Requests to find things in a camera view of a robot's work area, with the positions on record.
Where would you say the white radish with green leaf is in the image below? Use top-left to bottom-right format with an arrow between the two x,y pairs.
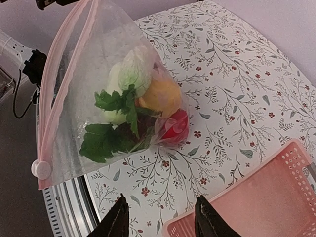
79,85 -> 162,163

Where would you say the floral table mat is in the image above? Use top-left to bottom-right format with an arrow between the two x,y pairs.
87,0 -> 316,237

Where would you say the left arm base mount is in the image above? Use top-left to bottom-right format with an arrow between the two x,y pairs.
22,49 -> 47,88

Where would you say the clear zip top bag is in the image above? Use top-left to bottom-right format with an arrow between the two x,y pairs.
32,0 -> 189,190

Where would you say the front aluminium rail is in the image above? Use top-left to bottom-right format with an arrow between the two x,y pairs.
42,175 -> 100,237

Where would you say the dark purple fruit toy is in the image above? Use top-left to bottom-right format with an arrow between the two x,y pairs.
116,113 -> 157,143

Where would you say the yellow peach toy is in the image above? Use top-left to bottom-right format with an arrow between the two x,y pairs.
138,79 -> 182,118

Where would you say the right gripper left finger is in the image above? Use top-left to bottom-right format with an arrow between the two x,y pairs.
90,194 -> 129,237

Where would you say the pink plastic basket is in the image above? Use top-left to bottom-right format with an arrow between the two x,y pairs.
161,138 -> 316,237

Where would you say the red mushroom toy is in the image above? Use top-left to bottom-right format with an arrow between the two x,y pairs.
161,109 -> 189,145

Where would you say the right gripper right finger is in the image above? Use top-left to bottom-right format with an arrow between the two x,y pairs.
195,195 -> 239,237

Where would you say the white radish toy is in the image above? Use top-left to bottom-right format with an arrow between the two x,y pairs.
106,46 -> 154,97

